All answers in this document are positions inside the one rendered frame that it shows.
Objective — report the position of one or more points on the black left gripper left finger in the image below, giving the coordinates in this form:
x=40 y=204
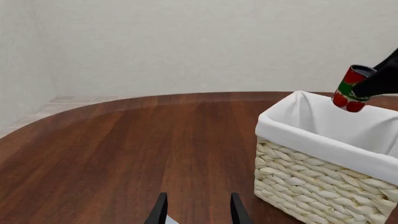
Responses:
x=159 y=210

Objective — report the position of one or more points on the woven cream wicker basket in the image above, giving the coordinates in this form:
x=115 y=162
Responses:
x=314 y=186

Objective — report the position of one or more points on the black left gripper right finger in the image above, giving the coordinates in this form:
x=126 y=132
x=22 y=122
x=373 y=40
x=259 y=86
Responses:
x=238 y=211

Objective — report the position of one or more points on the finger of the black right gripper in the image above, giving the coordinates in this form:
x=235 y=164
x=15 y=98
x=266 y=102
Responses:
x=381 y=82
x=388 y=60

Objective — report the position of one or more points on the white cloth basket liner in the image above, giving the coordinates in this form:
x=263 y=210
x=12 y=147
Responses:
x=323 y=130

